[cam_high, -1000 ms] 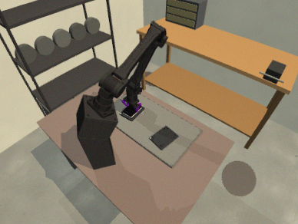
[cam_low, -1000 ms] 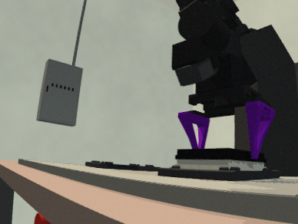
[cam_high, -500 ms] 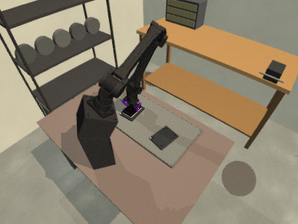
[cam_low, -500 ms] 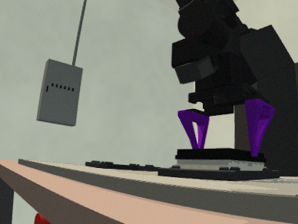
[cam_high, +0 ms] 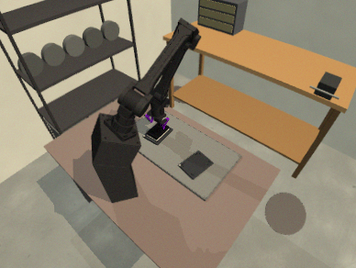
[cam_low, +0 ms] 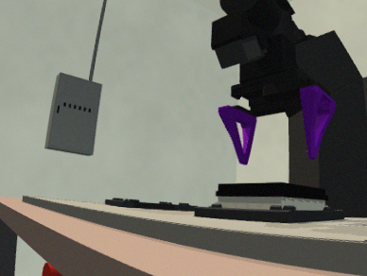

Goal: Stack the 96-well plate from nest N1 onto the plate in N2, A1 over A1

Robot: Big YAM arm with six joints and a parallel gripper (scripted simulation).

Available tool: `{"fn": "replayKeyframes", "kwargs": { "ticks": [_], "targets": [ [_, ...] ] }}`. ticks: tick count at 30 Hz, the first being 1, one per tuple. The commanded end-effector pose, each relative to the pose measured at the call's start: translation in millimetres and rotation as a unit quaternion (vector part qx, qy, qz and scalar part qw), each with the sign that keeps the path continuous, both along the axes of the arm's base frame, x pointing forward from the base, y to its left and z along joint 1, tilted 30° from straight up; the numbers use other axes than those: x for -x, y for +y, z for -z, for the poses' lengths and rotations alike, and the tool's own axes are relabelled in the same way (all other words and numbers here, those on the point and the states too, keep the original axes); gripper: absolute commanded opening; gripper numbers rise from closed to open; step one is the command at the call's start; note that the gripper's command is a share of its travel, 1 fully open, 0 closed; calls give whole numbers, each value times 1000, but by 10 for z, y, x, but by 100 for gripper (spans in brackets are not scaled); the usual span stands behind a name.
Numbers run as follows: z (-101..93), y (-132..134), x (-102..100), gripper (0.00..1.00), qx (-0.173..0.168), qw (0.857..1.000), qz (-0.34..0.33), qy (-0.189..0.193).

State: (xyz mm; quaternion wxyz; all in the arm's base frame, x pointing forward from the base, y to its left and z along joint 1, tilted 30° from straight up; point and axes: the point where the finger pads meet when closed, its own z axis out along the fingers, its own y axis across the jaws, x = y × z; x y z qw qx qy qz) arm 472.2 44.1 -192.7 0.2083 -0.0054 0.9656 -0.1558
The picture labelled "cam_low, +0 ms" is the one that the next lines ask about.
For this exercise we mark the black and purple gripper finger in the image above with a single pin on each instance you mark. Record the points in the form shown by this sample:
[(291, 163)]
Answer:
[(229, 117), (314, 100)]

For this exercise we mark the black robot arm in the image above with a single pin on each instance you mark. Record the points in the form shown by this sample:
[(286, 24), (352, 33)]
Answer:
[(247, 33)]

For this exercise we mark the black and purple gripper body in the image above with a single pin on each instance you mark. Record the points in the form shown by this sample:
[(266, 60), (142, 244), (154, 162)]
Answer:
[(266, 94)]

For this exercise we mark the beige perforated base plate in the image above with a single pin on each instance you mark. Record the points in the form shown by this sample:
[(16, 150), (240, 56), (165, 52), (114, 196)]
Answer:
[(332, 245)]

